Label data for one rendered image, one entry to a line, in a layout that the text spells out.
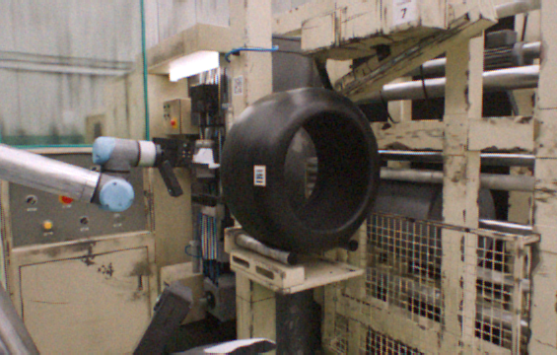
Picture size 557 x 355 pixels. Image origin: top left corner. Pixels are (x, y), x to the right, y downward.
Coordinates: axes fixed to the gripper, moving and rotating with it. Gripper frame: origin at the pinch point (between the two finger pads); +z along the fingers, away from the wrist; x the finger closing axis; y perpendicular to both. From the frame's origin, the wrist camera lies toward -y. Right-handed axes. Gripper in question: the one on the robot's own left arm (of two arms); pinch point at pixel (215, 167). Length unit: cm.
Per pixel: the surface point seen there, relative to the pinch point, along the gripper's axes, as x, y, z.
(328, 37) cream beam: 8, 53, 49
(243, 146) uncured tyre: -1.4, 7.3, 8.9
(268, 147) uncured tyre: -10.6, 7.4, 12.2
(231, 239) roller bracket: 25.3, -27.8, 22.3
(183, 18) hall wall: 919, 348, 351
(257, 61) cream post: 28, 43, 29
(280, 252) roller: -4.3, -27.1, 24.7
